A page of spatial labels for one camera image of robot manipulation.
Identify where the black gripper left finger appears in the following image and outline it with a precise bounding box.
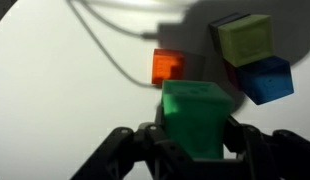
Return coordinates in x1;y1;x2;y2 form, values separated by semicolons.
70;105;196;180

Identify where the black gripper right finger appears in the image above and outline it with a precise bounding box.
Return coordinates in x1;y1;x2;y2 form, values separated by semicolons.
222;114;310;180

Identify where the green building block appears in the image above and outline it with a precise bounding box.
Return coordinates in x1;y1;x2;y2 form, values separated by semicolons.
162;80;234;159

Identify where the blue building block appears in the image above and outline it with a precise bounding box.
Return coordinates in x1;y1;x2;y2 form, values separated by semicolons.
236;56;294;105

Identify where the orange building block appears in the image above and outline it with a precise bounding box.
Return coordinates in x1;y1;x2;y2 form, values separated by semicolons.
151;49;185;85

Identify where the pink building block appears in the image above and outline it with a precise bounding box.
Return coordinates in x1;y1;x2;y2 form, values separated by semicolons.
224;60;241;90

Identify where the yellow-green building block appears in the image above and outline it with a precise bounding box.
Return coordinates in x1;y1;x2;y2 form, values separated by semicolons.
222;15;274;67

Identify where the dark grey building block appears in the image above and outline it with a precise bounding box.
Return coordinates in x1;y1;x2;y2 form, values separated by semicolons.
208;12;249;56

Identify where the round white table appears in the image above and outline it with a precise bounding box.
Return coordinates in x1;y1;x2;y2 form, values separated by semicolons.
0;0;310;180

